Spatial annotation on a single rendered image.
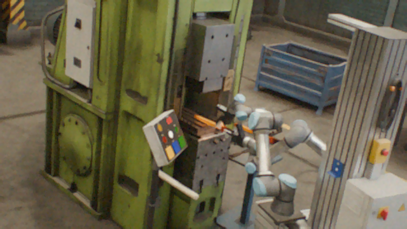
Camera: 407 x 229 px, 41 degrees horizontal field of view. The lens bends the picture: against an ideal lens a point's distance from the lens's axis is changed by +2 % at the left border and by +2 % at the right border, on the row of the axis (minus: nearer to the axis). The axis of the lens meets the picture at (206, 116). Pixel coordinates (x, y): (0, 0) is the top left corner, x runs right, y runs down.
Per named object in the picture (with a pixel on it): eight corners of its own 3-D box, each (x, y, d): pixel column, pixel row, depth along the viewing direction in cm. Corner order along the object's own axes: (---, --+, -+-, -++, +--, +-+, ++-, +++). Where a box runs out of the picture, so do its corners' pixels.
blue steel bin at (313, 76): (347, 105, 818) (358, 59, 791) (320, 115, 760) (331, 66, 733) (281, 82, 887) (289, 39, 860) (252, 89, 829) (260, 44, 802)
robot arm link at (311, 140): (347, 185, 370) (285, 134, 369) (347, 175, 384) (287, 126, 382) (360, 173, 365) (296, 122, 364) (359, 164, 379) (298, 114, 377)
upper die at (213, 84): (221, 88, 409) (222, 77, 406) (202, 92, 396) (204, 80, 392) (184, 72, 436) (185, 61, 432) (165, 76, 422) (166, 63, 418)
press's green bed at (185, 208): (216, 228, 462) (224, 180, 445) (184, 243, 436) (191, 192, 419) (173, 199, 497) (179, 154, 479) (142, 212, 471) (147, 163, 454)
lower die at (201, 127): (215, 131, 422) (216, 121, 419) (196, 136, 409) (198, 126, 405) (179, 113, 449) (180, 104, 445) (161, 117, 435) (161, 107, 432)
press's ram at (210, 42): (234, 74, 415) (243, 23, 401) (199, 81, 389) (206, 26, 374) (197, 59, 441) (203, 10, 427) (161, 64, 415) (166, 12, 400)
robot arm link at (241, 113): (253, 114, 379) (250, 103, 386) (238, 114, 375) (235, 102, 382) (250, 122, 384) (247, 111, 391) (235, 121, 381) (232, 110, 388)
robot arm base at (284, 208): (298, 214, 342) (301, 200, 338) (279, 217, 335) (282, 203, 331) (284, 201, 354) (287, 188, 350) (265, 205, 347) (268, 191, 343)
